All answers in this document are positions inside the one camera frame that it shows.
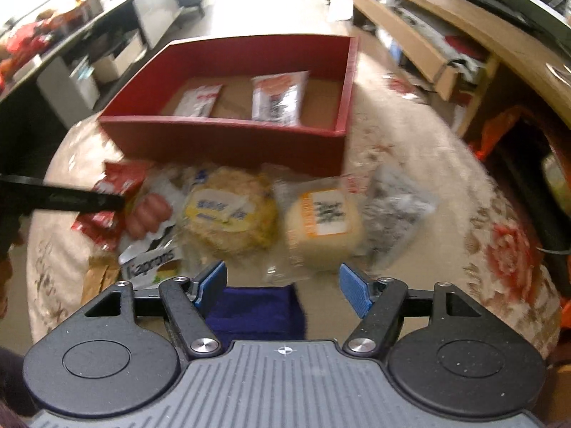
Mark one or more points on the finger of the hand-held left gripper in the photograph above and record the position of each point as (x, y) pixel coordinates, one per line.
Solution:
(67, 198)

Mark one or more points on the square bread packet orange label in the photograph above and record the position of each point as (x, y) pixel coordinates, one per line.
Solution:
(321, 227)

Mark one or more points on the red cardboard box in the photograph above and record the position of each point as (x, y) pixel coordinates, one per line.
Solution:
(250, 142)

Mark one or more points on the dark counter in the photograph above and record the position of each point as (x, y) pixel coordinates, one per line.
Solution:
(67, 40)

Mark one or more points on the white cabinet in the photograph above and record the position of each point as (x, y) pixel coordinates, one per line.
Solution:
(156, 11)

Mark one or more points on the brown packet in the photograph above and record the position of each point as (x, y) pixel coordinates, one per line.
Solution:
(96, 276)

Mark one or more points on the red snack packet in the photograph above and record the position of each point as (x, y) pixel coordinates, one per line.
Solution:
(113, 178)

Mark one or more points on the sausage packet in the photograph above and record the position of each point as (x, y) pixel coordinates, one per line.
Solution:
(149, 227)

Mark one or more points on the dark blue packet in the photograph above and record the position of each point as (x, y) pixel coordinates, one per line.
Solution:
(258, 312)

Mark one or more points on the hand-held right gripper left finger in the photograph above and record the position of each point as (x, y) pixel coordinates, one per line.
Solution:
(210, 284)

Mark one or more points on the grey printed packet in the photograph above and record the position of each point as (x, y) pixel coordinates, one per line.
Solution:
(397, 214)

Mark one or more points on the white packet black print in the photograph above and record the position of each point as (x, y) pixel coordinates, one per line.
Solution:
(277, 100)

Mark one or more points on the round waffle cake packet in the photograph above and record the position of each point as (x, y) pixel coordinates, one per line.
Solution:
(227, 214)

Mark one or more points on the wooden media shelf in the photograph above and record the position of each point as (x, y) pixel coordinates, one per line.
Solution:
(468, 31)

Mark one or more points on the orange plastic bag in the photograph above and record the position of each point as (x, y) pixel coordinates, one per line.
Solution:
(499, 131)

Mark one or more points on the white storage box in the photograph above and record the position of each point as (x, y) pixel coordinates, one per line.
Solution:
(71, 84)

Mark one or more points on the white packet red label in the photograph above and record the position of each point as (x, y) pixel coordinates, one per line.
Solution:
(198, 100)

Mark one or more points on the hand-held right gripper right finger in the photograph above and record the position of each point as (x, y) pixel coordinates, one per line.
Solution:
(357, 292)

